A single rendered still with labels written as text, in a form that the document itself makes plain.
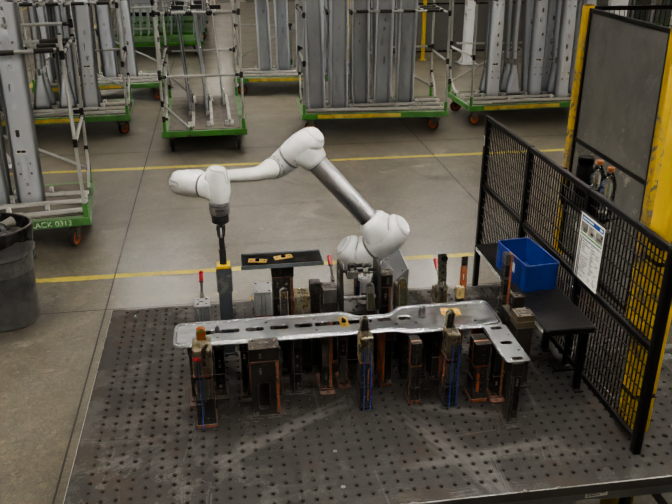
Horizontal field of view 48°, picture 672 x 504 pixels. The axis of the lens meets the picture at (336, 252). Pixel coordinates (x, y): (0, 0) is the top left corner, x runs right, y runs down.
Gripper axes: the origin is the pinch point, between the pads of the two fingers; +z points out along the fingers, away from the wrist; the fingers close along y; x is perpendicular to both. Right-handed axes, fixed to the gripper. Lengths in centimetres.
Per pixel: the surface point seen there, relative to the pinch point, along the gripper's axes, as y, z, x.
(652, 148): -98, -10, 259
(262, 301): 21.8, 12.5, 15.7
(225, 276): 3.5, 8.2, 0.6
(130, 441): 61, 49, -40
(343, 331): 41, 19, 48
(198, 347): 55, 13, -11
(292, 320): 28.7, 19.0, 27.7
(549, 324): 53, 16, 132
